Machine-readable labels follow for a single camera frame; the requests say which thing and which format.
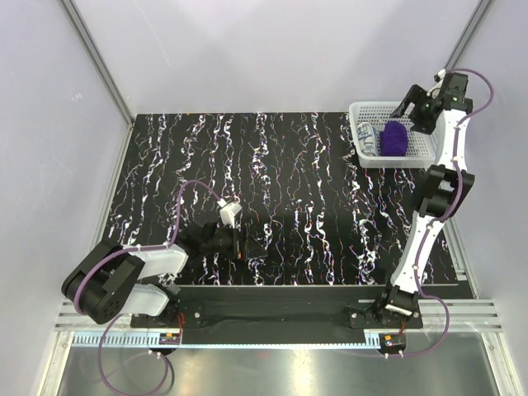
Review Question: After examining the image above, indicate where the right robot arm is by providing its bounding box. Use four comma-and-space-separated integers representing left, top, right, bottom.
372, 69, 475, 328

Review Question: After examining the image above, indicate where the purple towel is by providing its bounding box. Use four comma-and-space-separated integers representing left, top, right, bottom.
379, 120, 408, 157

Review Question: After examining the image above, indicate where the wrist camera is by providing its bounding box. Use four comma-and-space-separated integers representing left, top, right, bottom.
427, 68, 446, 98
217, 199, 242, 229

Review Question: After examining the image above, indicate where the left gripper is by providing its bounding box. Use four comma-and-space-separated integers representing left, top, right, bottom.
201, 223, 266, 261

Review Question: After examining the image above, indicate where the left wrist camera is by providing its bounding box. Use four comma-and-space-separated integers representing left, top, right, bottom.
217, 199, 242, 229

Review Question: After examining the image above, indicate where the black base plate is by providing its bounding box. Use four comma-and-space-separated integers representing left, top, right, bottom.
131, 285, 423, 329

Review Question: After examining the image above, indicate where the white plastic basket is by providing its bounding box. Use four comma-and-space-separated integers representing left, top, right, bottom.
348, 101, 438, 169

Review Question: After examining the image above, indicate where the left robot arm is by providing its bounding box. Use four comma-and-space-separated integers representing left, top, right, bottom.
61, 222, 267, 327

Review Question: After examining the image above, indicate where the blue white patterned towel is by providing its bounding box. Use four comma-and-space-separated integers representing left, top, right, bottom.
356, 122, 378, 157

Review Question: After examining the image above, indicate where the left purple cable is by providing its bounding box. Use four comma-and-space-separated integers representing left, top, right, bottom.
73, 180, 226, 395

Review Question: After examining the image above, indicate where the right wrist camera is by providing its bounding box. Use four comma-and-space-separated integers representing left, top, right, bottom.
427, 68, 446, 98

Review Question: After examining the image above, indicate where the black marble pattern mat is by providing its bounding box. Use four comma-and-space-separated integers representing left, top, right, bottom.
103, 112, 423, 286

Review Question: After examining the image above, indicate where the aluminium frame rail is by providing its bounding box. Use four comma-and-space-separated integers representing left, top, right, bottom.
53, 299, 504, 331

